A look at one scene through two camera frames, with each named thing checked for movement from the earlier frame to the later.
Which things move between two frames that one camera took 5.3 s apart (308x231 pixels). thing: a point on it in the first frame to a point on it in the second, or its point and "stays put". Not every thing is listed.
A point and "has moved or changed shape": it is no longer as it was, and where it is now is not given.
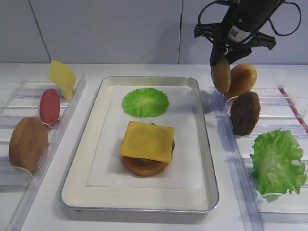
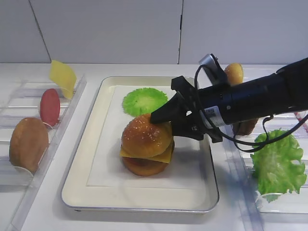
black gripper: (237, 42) to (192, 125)
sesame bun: (221, 74) has moved or changed shape
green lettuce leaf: (274, 151) stays put
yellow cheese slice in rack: (64, 76) stays put
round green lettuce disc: (145, 102) stays put
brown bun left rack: (29, 143) stays put
